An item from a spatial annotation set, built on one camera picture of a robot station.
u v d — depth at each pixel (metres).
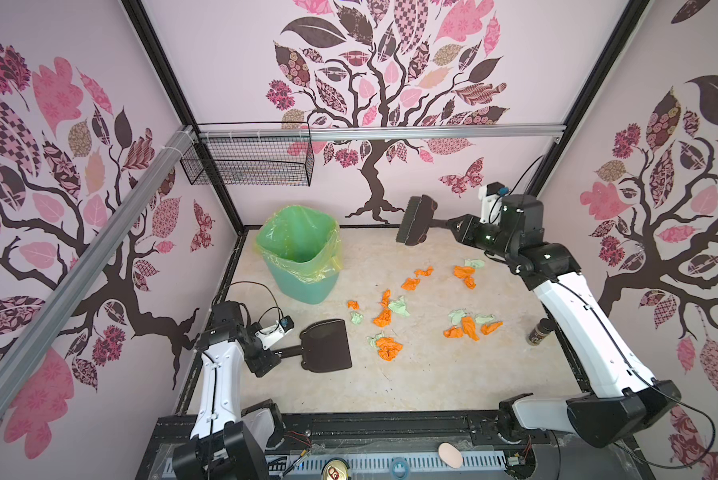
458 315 0.95
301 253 1.00
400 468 0.70
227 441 0.39
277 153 0.95
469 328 0.90
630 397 0.38
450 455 0.69
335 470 0.60
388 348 0.86
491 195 0.61
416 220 0.82
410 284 1.03
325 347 0.87
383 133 0.94
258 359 0.71
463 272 1.06
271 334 0.71
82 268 0.54
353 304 0.97
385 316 0.94
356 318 0.93
